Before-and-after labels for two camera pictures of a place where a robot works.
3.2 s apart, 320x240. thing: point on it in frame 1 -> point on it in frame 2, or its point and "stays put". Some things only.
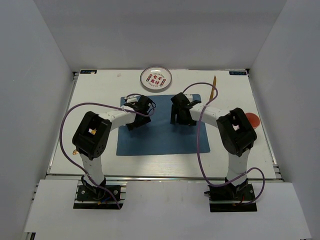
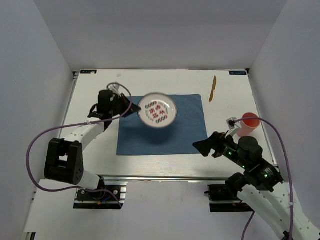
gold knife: x=213 y=88 stays put
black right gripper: x=176 y=111 -> x=215 y=141
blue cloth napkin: x=159 y=136 stays put
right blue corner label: x=237 y=73 stays put
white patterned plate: x=156 y=79 -> x=158 y=110
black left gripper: x=145 y=120 -> x=124 y=100
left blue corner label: x=88 y=71 stays put
